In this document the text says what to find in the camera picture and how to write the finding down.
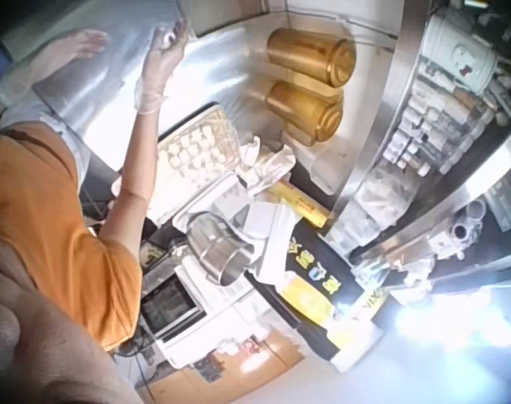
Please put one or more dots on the person's left hand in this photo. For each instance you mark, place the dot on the person's left hand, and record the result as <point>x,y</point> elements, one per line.
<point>81,44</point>

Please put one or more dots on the person's right hand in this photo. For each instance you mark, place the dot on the person's right hand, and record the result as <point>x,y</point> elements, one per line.
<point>160,63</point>

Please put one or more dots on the person's right fingers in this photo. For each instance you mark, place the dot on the person's right fingers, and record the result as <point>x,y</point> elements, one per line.
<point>177,35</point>

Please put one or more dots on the person's left fingers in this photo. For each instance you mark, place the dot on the person's left fingers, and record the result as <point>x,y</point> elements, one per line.
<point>93,41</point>

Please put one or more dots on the clear plastic bag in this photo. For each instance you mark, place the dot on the clear plastic bag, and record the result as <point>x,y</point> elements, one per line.
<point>108,80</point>

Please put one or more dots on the tray of white balls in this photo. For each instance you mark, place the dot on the tray of white balls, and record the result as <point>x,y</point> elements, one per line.
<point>196,155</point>

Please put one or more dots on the gold metal canister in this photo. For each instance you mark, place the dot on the gold metal canister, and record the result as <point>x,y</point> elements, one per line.
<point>310,54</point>
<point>303,111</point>

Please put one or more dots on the white cloth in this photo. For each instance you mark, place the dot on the white cloth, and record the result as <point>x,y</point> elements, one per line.
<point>261,168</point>

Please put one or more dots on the clear plastic container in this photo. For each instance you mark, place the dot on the clear plastic container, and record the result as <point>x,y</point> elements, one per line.
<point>331,170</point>

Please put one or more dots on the yellow wrap roll box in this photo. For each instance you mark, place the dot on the yellow wrap roll box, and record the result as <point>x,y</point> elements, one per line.
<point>299,204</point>

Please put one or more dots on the steel pitcher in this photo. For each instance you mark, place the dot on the steel pitcher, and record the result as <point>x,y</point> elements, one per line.
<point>219,248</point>

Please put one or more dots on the white paper bags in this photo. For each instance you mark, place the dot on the white paper bags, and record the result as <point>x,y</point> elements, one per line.
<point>269,235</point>

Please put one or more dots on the steel shelf with supplies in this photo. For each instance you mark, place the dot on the steel shelf with supplies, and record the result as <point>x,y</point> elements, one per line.
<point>423,139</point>

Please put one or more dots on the black sign with yellow print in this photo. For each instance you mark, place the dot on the black sign with yellow print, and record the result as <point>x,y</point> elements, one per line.
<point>312,273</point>

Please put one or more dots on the white microwave oven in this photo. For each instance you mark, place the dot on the white microwave oven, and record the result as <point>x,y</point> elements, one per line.
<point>183,313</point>

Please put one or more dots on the white printed canister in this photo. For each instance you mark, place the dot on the white printed canister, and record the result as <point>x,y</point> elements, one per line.
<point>461,54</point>

